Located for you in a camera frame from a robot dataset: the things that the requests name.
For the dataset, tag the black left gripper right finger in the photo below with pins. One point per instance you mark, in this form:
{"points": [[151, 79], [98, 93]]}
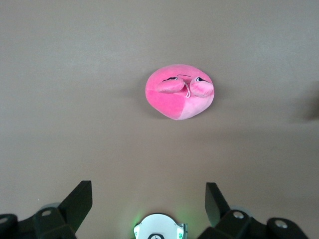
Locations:
{"points": [[216, 206]]}

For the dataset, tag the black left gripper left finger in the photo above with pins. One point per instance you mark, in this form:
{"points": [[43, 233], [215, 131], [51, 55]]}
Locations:
{"points": [[72, 209]]}

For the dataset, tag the pink round plush toy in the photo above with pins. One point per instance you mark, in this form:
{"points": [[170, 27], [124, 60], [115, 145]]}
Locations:
{"points": [[169, 102]]}

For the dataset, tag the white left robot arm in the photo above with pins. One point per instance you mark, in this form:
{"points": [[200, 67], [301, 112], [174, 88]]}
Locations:
{"points": [[159, 224]]}

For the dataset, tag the brown table cover sheet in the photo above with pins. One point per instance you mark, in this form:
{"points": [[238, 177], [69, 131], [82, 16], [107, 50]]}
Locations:
{"points": [[74, 74]]}

